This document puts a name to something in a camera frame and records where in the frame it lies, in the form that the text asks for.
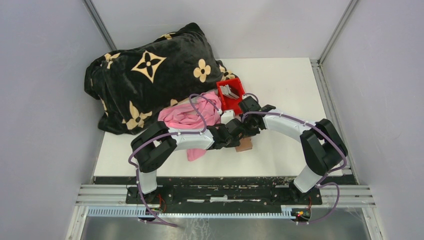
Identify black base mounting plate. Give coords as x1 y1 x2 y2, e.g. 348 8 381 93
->
144 176 323 214

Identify aluminium frame rails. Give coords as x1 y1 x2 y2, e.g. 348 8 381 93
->
76 185 376 208

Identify stack of credit cards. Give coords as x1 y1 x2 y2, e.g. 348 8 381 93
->
219 84 240 100

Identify black floral blanket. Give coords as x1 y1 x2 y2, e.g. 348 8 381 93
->
84 22 236 135

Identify red plastic bin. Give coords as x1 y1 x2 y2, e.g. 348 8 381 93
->
216 77 246 115

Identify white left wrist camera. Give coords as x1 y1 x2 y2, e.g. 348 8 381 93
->
220 109 235 125

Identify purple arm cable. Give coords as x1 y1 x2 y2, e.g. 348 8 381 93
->
241 92 348 225
127 93 223 229

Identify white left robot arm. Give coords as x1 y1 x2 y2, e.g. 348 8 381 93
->
128 118 246 204

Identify tan leather card holder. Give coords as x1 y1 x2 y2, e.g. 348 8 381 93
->
235 137 253 153

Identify blue slotted cable duct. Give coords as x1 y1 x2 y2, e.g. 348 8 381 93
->
86 206 312 220

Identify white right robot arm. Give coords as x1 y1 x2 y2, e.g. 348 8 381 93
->
238 96 348 204

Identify pink cloth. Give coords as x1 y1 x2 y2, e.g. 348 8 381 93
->
157 91 223 163

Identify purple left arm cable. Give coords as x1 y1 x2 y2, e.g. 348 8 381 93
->
127 93 223 229

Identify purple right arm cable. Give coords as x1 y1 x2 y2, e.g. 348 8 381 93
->
241 92 348 225

